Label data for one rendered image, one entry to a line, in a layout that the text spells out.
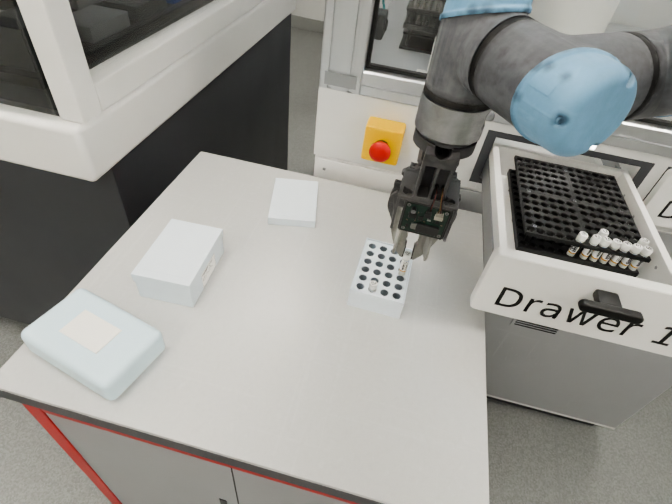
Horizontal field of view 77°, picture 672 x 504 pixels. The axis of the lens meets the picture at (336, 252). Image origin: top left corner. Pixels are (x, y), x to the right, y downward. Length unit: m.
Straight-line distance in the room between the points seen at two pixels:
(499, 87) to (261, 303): 0.45
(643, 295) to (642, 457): 1.15
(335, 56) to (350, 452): 0.63
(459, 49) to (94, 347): 0.52
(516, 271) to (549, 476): 1.03
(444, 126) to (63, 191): 0.82
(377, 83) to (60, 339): 0.63
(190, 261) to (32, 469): 0.96
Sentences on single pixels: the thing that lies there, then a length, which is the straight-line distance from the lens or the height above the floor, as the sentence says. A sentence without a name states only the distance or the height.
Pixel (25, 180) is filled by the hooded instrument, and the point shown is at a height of 0.70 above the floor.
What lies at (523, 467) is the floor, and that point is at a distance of 1.53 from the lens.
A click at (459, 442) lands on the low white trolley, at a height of 0.76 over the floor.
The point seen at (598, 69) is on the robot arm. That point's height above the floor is 1.19.
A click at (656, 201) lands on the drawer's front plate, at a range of 0.97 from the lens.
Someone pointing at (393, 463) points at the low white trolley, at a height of 0.76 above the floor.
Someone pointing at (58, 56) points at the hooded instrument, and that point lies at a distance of 0.79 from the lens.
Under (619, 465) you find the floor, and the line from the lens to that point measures 1.69.
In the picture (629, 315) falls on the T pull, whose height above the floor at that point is 0.91.
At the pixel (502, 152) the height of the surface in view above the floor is 0.88.
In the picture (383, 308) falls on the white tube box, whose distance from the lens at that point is 0.66.
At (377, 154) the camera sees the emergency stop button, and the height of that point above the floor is 0.87.
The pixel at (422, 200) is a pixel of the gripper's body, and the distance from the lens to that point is 0.50.
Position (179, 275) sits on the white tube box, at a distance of 0.65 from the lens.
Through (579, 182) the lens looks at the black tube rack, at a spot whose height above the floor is 0.90.
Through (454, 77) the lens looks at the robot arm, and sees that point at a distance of 0.45.
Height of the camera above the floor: 1.28
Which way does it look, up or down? 44 degrees down
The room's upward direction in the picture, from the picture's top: 8 degrees clockwise
